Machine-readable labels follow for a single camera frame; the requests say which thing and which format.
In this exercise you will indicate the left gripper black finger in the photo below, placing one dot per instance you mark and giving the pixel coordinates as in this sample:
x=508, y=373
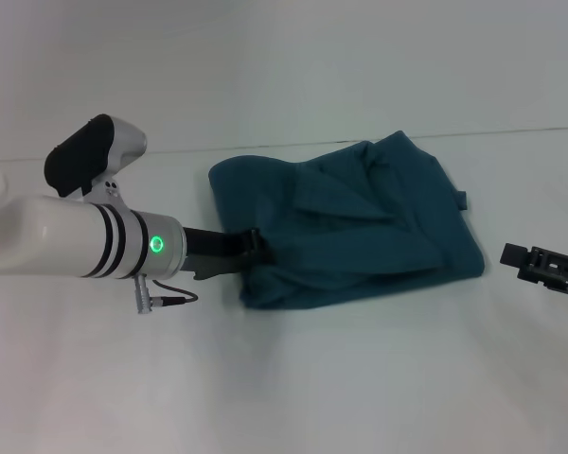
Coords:
x=258, y=246

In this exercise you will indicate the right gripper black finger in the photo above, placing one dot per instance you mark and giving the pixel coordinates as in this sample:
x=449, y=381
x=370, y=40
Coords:
x=516, y=255

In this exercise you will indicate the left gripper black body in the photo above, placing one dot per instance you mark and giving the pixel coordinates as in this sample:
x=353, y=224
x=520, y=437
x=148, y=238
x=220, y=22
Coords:
x=213, y=250

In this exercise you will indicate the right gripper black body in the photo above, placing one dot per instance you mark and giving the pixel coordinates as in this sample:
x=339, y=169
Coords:
x=556, y=269

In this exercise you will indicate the teal T-shirt with FREE print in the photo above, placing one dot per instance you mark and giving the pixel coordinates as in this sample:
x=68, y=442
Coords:
x=350, y=227

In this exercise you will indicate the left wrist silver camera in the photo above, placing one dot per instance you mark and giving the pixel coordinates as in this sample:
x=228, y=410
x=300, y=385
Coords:
x=92, y=156

